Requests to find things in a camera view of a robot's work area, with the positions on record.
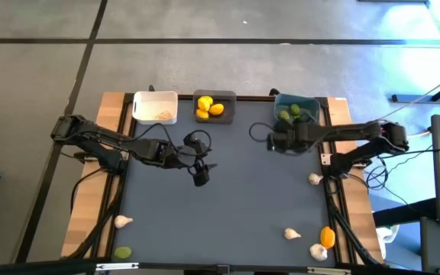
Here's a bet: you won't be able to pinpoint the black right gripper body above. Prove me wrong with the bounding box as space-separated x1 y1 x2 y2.
266 121 315 156

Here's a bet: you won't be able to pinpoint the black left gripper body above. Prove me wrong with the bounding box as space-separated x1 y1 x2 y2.
173 134 210 173

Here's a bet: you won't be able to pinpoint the large white garlic bulb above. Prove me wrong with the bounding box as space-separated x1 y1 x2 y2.
309 244 328 262

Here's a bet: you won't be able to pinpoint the teal plastic basket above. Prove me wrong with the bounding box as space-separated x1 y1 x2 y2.
273 93 322 131

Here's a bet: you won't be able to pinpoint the dark grey table mat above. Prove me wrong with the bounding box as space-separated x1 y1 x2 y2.
112 99 338 267

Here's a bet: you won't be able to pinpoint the grey plastic basket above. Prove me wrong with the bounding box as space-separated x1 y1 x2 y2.
193 89 238 125

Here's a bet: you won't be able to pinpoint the white plastic basket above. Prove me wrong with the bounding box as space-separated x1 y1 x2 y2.
131 90 179 126

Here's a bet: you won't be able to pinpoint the orange-yellow lemon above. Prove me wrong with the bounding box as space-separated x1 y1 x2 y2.
319 225 336 251

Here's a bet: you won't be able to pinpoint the black metal floor stand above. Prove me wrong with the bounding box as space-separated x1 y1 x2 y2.
390 74 440 104

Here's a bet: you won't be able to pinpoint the black diagonal floor beam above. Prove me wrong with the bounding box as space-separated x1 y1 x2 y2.
372 197 437 227

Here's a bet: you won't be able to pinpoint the black rig beam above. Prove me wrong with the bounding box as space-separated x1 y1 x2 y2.
0 258 440 275

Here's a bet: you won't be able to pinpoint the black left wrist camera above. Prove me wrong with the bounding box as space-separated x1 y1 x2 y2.
192 167 211 188

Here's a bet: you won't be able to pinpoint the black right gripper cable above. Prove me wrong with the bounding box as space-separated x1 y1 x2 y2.
247 121 273 144

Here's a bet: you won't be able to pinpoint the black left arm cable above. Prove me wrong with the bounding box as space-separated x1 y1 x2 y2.
126 121 213 156

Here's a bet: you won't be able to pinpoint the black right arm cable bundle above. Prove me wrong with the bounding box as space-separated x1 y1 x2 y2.
363 163 391 192

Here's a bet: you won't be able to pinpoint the silver bracket plate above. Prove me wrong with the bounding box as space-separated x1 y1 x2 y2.
95 262 140 271
306 267 353 275

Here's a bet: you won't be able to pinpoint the white cable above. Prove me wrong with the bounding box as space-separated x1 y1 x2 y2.
372 67 440 123

